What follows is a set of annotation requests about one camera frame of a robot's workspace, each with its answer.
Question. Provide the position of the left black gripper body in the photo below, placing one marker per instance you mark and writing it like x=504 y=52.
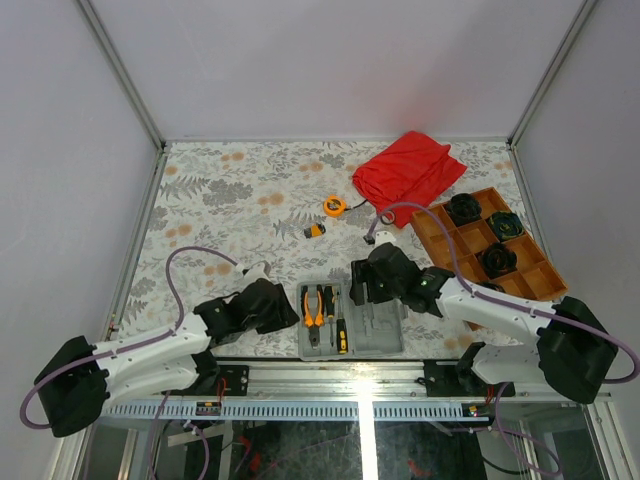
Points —
x=278 y=319

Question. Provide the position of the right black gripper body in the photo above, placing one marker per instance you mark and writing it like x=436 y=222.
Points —
x=380 y=291

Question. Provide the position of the black yellow screwdriver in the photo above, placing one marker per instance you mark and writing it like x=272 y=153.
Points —
x=329 y=308
x=341 y=330

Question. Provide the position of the orange handled pliers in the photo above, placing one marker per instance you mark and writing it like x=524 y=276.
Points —
x=312 y=304

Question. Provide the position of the grey plastic tool case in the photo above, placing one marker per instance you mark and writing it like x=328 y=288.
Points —
x=373 y=330

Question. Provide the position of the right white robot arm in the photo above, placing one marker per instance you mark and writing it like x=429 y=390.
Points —
x=560 y=344

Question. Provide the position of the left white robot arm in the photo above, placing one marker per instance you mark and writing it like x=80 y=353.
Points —
x=83 y=380

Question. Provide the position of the hex key set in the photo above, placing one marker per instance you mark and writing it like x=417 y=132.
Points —
x=314 y=230

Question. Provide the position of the black tape roll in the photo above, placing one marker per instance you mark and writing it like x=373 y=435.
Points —
x=388 y=218

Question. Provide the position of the orange tape measure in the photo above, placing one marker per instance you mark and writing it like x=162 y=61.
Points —
x=334 y=206

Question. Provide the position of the black spinning top upper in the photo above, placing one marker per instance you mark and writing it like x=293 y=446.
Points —
x=463 y=209

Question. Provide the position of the black orange spinning top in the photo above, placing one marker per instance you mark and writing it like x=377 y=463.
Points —
x=497 y=260

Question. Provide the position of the red folded cloth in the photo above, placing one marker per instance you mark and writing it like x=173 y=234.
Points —
x=415 y=169

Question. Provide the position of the wooden compartment tray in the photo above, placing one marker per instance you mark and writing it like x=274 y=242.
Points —
x=478 y=233

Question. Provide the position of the green black spinning top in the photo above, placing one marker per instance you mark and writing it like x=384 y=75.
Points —
x=505 y=225

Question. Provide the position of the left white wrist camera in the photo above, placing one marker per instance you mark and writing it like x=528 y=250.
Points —
x=253 y=272

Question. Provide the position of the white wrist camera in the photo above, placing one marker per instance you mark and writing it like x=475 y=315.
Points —
x=253 y=272
x=382 y=237

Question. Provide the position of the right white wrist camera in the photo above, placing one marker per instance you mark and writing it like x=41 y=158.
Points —
x=382 y=237

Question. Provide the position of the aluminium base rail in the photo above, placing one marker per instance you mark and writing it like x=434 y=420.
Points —
x=289 y=390

